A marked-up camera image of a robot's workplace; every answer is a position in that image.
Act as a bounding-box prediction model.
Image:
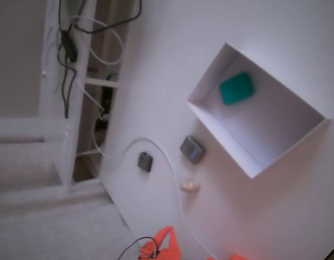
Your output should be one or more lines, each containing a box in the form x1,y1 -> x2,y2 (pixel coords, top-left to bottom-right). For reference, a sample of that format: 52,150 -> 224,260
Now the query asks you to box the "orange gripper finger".
166,230 -> 182,260
154,226 -> 175,249

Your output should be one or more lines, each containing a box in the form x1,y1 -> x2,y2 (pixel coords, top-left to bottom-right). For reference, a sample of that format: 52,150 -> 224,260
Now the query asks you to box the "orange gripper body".
139,240 -> 167,260

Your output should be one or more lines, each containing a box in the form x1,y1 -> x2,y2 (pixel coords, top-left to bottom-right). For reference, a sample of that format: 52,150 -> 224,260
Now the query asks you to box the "green cube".
219,71 -> 256,106

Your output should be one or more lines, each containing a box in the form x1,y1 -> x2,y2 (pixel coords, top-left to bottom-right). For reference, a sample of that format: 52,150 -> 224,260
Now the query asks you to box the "white cardboard box bin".
186,41 -> 327,179

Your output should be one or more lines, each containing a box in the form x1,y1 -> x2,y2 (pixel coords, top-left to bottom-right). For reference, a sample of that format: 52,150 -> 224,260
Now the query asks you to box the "small beige bear figurine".
181,179 -> 201,193

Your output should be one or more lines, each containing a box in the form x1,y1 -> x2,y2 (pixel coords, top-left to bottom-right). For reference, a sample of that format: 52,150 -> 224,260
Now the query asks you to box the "small black clear-lid box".
136,152 -> 154,173

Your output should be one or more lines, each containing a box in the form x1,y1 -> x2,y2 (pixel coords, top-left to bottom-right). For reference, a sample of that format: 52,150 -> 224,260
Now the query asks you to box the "grey square block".
179,135 -> 206,165

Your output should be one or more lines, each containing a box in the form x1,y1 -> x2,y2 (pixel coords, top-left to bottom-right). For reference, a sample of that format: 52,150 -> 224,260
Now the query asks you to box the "thin black servo cable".
117,236 -> 160,260

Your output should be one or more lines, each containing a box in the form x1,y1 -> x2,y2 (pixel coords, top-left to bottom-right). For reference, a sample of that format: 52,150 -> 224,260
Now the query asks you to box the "long white cable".
93,137 -> 215,260

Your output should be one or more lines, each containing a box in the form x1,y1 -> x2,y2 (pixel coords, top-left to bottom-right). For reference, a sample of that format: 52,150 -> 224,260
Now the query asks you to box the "white metal frame rack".
0,0 -> 129,193

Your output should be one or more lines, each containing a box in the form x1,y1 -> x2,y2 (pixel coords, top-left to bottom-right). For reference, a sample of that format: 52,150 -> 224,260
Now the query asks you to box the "looped white cable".
70,15 -> 125,66

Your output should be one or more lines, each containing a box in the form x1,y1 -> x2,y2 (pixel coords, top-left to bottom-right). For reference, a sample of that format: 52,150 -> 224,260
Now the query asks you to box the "black cable with adapter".
56,0 -> 143,120

